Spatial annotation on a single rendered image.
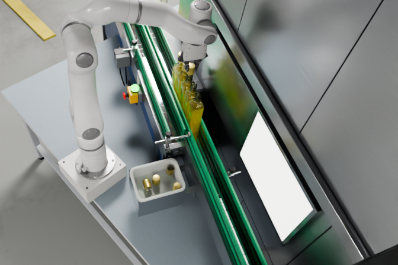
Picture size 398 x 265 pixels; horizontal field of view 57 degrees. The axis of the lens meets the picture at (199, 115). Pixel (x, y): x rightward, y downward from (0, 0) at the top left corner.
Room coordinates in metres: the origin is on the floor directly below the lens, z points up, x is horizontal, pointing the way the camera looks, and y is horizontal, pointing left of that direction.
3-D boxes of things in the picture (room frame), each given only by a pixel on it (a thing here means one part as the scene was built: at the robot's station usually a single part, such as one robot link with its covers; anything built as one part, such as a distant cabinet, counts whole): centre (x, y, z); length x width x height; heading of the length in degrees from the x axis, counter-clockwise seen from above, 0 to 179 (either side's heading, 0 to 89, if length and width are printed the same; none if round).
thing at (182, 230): (1.39, 0.07, 0.73); 1.58 x 1.52 x 0.04; 55
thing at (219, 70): (0.92, -0.20, 1.32); 0.90 x 0.03 x 0.34; 30
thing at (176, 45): (1.71, 0.29, 1.01); 0.95 x 0.09 x 0.11; 30
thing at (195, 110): (1.04, 0.02, 1.16); 0.06 x 0.06 x 0.21; 31
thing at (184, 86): (1.14, 0.08, 1.16); 0.06 x 0.06 x 0.21; 30
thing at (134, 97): (1.25, 0.37, 0.96); 0.07 x 0.07 x 0.07; 30
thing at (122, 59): (1.49, 0.51, 0.96); 0.08 x 0.08 x 0.08; 30
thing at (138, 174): (0.76, 0.12, 0.97); 0.22 x 0.17 x 0.09; 120
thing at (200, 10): (1.14, 0.08, 1.62); 0.09 x 0.08 x 0.13; 31
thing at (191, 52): (1.14, 0.08, 1.48); 0.10 x 0.07 x 0.11; 120
